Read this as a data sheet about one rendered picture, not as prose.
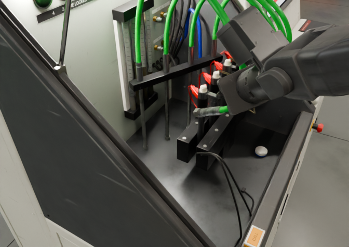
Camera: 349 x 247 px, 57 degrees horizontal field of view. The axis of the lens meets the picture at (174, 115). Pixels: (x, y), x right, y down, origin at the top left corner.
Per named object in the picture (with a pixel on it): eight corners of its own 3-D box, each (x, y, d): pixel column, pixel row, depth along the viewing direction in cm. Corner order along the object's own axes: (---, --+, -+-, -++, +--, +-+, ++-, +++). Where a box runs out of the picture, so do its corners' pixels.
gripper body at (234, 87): (215, 81, 55) (226, 73, 48) (267, 59, 56) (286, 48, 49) (229, 116, 55) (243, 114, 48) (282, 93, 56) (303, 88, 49)
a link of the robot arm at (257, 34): (290, 95, 36) (342, 54, 38) (229, 11, 36) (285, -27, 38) (246, 109, 48) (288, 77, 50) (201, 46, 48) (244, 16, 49)
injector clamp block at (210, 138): (205, 187, 97) (209, 150, 87) (176, 174, 101) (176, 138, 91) (245, 125, 120) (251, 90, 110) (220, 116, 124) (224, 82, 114)
